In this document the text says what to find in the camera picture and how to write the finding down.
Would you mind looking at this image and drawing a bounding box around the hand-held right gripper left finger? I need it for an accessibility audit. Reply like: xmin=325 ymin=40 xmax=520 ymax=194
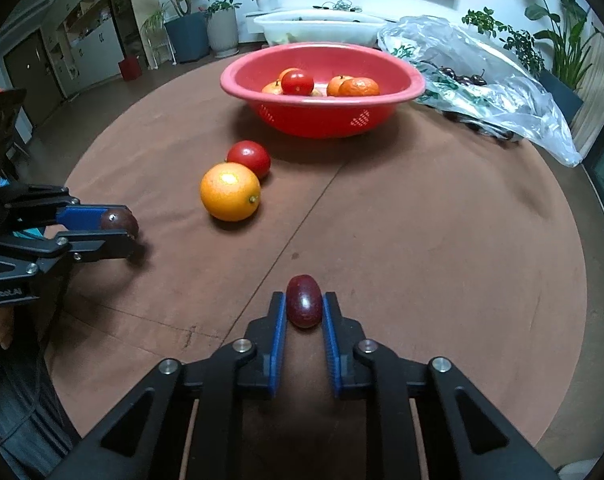
xmin=47 ymin=291 xmax=287 ymax=480

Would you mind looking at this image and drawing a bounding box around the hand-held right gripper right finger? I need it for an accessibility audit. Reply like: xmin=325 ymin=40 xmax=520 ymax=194
xmin=322 ymin=291 xmax=560 ymax=480

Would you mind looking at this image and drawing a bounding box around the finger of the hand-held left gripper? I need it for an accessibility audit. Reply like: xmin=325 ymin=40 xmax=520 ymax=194
xmin=2 ymin=185 xmax=128 ymax=231
xmin=0 ymin=231 xmax=139 ymax=273

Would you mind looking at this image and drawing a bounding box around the red grape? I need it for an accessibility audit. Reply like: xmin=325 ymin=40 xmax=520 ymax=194
xmin=287 ymin=275 xmax=324 ymax=329

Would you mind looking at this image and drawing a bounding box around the red plastic basin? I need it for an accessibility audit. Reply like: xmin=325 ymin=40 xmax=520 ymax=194
xmin=220 ymin=43 xmax=427 ymax=139

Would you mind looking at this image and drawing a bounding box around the red tomato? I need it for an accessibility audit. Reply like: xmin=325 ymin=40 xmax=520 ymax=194
xmin=227 ymin=141 xmax=271 ymax=179
xmin=281 ymin=70 xmax=315 ymax=96

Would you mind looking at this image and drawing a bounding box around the person's left hand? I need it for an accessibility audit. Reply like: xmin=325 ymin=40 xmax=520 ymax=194
xmin=0 ymin=306 xmax=14 ymax=350

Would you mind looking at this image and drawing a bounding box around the dark wooden door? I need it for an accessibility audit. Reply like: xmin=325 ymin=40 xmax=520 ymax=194
xmin=12 ymin=30 xmax=63 ymax=106

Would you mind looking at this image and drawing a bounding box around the yellowish smooth orange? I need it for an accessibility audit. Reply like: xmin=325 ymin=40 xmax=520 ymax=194
xmin=200 ymin=162 xmax=261 ymax=222

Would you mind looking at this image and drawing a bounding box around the white cabinet with shelves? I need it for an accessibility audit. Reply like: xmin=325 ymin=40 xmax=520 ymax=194
xmin=39 ymin=0 xmax=133 ymax=98

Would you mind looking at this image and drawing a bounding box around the red bin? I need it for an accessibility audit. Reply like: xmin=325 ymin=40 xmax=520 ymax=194
xmin=118 ymin=56 xmax=143 ymax=81

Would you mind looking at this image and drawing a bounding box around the thin plant on metal stand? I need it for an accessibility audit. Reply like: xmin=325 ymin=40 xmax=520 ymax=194
xmin=141 ymin=7 xmax=175 ymax=68

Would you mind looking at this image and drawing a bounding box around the leafy tree in blue-grey pot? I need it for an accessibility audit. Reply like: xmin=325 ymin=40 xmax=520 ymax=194
xmin=139 ymin=0 xmax=213 ymax=63

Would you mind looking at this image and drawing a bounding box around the small plant in tall white pot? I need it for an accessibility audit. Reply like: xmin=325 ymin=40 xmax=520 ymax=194
xmin=204 ymin=0 xmax=243 ymax=58

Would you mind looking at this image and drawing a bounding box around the grey textured fabric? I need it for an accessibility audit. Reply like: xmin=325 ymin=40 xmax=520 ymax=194
xmin=556 ymin=464 xmax=600 ymax=480

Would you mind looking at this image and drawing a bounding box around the pile of dark cherries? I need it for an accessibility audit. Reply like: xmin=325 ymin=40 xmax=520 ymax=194
xmin=422 ymin=62 xmax=488 ymax=88

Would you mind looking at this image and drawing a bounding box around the clear plastic bag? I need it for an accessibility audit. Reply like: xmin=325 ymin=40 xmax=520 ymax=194
xmin=377 ymin=15 xmax=582 ymax=168

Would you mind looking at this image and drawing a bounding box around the white basin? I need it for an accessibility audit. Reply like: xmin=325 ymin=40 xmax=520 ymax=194
xmin=253 ymin=8 xmax=387 ymax=48

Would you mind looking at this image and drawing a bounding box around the broad-leaf plant in dark pot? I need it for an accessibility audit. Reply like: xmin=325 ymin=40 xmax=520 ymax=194
xmin=506 ymin=0 xmax=604 ymax=126

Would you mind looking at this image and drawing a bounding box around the small bushy potted plant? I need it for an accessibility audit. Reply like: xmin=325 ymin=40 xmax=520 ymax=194
xmin=462 ymin=7 xmax=507 ymax=41
xmin=502 ymin=27 xmax=550 ymax=73

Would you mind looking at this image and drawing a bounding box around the tangle of cables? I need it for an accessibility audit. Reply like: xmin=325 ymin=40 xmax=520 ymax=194
xmin=314 ymin=0 xmax=363 ymax=12

